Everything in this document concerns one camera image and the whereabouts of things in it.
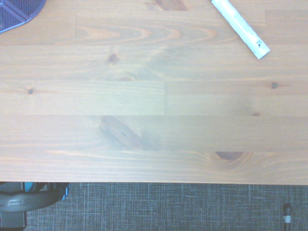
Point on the white marker with blue cap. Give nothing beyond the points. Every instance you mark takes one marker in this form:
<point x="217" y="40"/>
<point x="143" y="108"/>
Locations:
<point x="240" y="25"/>

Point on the blue mesh desk holder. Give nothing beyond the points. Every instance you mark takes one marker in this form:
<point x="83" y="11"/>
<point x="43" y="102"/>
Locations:
<point x="14" y="12"/>

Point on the grey and teal chair base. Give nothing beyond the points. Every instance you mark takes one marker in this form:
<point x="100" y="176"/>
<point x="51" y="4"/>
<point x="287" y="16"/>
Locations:
<point x="21" y="199"/>

